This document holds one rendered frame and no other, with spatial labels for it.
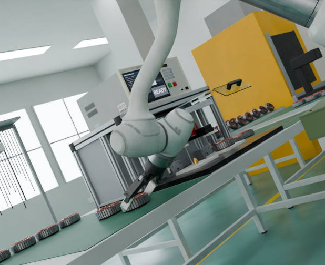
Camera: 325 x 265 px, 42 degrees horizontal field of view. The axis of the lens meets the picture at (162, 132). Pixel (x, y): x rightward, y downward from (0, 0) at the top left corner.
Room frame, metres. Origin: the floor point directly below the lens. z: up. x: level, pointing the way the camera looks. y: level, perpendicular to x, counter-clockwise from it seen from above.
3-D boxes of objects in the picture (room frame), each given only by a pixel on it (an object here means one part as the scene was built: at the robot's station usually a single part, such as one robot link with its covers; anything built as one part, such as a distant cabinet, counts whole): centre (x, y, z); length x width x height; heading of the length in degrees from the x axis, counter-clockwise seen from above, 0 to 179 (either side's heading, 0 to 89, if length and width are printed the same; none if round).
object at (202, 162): (1.93, -0.08, 0.78); 0.15 x 0.15 x 0.01; 46
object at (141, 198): (1.61, 0.20, 0.77); 0.11 x 0.11 x 0.04
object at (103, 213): (1.73, 0.33, 0.77); 0.11 x 0.11 x 0.04
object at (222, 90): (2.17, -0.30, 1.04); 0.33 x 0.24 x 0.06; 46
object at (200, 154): (2.20, -0.15, 0.80); 0.08 x 0.05 x 0.06; 136
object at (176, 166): (2.03, 0.02, 0.80); 0.08 x 0.05 x 0.06; 136
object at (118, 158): (2.19, 0.02, 0.92); 0.66 x 0.01 x 0.30; 136
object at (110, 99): (2.25, 0.06, 1.22); 0.44 x 0.39 x 0.20; 136
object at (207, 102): (2.08, -0.09, 1.03); 0.62 x 0.01 x 0.03; 136
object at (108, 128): (2.24, 0.06, 1.09); 0.68 x 0.44 x 0.05; 136
